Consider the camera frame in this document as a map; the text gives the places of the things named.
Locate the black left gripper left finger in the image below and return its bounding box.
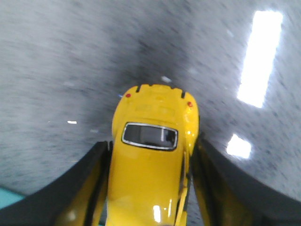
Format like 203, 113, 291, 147
0, 141, 113, 226

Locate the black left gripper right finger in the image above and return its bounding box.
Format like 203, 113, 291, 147
191, 134, 301, 226

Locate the yellow toy beetle car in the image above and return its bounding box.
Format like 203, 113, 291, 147
103, 84, 200, 226

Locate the light blue box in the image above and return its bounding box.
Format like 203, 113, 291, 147
0, 187, 25, 209

